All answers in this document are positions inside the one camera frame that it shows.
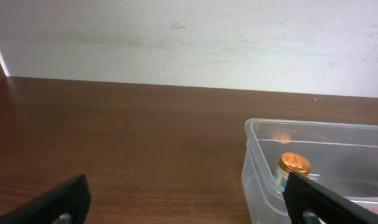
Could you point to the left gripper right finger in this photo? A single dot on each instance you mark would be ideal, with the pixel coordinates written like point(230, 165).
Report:
point(309, 202)

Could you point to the white Panadol box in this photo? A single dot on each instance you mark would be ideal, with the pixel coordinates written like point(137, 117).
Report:
point(371, 206)

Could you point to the clear plastic container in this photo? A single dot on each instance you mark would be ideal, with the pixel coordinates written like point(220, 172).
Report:
point(343, 157)

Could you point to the gold lid small jar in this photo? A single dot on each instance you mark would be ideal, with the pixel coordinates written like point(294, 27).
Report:
point(291, 162)

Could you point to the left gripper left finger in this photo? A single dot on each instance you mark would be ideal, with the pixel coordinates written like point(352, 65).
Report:
point(68, 202)

